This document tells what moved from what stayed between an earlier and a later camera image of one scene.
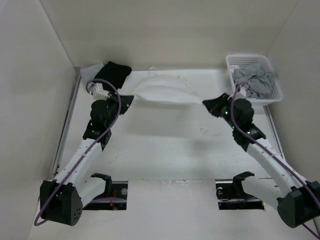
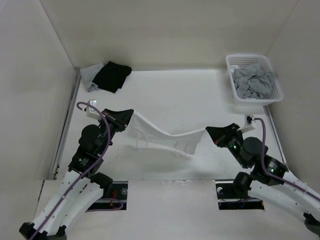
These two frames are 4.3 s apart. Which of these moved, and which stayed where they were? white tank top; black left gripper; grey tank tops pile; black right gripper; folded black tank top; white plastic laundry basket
Moved: black right gripper; black left gripper; white tank top
Stayed: white plastic laundry basket; folded black tank top; grey tank tops pile
